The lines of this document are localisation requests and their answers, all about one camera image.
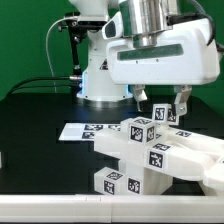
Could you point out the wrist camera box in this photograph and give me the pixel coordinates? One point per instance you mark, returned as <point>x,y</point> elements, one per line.
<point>114,27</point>

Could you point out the white cube nut with tag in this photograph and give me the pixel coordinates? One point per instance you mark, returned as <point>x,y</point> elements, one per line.
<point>142,130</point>

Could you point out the white L-shaped border fence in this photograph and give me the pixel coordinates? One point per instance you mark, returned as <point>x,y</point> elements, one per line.
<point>27,203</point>

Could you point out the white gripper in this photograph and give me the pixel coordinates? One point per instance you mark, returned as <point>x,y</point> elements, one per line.
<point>181,57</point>

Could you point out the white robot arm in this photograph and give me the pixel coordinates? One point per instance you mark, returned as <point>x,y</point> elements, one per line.
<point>150,43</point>

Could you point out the white flat chair back panel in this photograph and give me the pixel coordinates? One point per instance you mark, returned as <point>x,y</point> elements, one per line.
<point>84,131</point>

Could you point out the black camera on stand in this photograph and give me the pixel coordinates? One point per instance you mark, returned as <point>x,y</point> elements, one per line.
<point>75,21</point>

